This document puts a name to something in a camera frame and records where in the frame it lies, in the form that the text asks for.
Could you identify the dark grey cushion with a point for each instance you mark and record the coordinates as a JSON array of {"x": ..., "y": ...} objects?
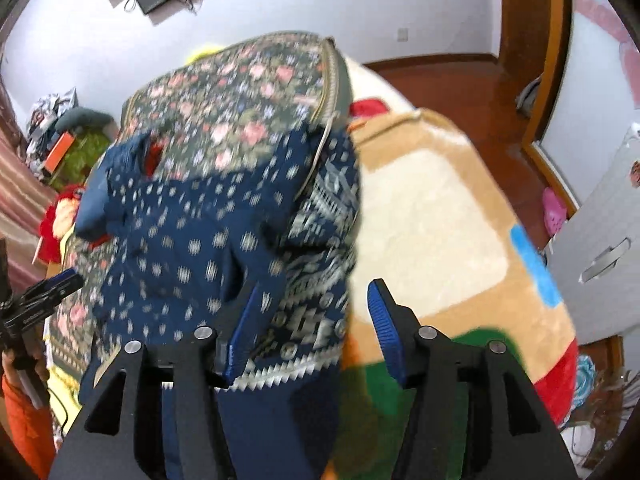
[{"x": 82, "y": 119}]

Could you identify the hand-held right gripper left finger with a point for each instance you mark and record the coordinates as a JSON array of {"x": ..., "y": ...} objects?
[{"x": 242, "y": 337}]

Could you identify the white sliding wardrobe door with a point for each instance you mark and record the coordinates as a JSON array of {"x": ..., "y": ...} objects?
[{"x": 590, "y": 85}]

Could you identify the white wall socket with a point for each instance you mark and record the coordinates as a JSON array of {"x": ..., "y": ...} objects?
[{"x": 402, "y": 34}]

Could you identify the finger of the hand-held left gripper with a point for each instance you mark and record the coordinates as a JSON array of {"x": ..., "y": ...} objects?
[
  {"x": 50, "y": 303},
  {"x": 62, "y": 280}
]

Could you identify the green floral blanket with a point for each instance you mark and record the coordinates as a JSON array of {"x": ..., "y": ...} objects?
[{"x": 225, "y": 100}]

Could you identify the person's left hand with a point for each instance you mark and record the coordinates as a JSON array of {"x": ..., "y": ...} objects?
[{"x": 7, "y": 364}]

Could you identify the white suitcase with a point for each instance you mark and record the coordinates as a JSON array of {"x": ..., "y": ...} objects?
[{"x": 590, "y": 240}]

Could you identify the pink plush toy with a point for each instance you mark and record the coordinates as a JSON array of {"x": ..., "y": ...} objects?
[{"x": 554, "y": 212}]

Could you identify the pile of mixed clutter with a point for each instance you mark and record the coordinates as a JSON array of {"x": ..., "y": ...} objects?
[{"x": 47, "y": 110}]

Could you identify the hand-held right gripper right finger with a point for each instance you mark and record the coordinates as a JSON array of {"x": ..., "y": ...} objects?
[{"x": 385, "y": 332}]

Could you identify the red and yellow clothes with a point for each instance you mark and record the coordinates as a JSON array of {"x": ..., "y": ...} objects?
[{"x": 57, "y": 220}]

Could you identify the red striped curtain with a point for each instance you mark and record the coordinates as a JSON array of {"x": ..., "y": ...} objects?
[{"x": 25, "y": 200}]

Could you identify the white bag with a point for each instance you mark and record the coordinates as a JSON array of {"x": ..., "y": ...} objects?
[{"x": 529, "y": 94}]

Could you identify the person's left forearm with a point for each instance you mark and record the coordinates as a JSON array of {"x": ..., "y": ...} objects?
[{"x": 25, "y": 430}]

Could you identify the dry brown twigs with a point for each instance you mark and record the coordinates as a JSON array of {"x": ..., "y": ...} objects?
[{"x": 600, "y": 420}]

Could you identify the orange box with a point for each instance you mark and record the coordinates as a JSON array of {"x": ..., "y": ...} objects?
[{"x": 59, "y": 152}]

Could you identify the beige plush colourful blanket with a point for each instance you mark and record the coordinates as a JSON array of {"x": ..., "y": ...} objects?
[{"x": 425, "y": 210}]

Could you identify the navy patterned hoodie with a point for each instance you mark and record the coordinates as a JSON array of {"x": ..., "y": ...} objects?
[{"x": 190, "y": 230}]

